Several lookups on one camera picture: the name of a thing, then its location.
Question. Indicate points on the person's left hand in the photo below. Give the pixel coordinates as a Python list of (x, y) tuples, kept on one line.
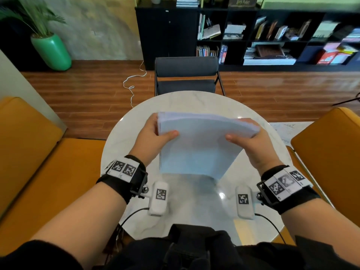
[(144, 141)]

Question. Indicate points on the person's right hand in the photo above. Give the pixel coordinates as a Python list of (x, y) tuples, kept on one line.
[(260, 150)]

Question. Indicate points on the person's left thumb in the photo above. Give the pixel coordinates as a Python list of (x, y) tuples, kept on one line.
[(169, 135)]

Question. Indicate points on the person's right thumb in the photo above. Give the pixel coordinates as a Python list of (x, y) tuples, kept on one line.
[(235, 138)]

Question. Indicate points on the stack of white paper sheets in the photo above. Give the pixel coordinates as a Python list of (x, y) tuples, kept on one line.
[(201, 143)]

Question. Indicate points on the person's left forearm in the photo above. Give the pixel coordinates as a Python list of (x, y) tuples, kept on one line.
[(84, 219)]

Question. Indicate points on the person's right forearm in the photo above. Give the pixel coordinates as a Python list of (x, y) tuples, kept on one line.
[(317, 222)]

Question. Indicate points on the grey padded chair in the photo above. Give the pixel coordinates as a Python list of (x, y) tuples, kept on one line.
[(186, 67)]

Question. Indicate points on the stack of flat white books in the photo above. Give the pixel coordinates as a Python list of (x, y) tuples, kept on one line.
[(268, 61)]

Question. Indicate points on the row of small colourful books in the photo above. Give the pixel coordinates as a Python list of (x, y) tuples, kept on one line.
[(211, 51)]

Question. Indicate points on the brown leather book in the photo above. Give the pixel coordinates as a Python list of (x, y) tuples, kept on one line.
[(269, 51)]

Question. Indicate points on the orange upholstered armchair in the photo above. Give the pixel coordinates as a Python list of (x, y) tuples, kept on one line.
[(332, 154)]

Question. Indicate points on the black bookshelf cabinet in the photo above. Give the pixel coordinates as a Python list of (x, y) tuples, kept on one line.
[(166, 36)]

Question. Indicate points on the stack of white magazines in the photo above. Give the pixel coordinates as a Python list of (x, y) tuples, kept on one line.
[(234, 31)]

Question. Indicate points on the row of upright books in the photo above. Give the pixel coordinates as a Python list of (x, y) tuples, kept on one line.
[(206, 29)]

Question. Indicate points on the row of leaning display books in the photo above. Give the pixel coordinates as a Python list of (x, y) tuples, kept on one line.
[(277, 30)]

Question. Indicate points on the person's black clothing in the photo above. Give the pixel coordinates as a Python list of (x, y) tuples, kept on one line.
[(194, 250)]

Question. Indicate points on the black chair leg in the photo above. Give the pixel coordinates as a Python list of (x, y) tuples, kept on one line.
[(347, 101)]

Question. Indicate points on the pile of red and pink books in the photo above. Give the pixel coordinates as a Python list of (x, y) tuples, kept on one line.
[(336, 54)]

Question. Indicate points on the dark decorative box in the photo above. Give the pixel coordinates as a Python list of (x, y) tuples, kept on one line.
[(242, 1)]

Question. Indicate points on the orange upholstered sofa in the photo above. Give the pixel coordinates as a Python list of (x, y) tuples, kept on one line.
[(36, 171)]

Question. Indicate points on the green plant pot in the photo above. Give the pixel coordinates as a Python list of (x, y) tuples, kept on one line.
[(52, 51)]

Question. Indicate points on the green palm plant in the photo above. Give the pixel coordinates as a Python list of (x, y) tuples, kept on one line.
[(31, 16)]

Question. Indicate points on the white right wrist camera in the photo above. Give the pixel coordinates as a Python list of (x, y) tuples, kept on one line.
[(244, 202)]

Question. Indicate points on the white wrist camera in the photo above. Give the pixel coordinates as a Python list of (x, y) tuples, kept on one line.
[(244, 202), (159, 199)]

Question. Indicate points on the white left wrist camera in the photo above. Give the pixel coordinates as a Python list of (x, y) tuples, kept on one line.
[(159, 199)]

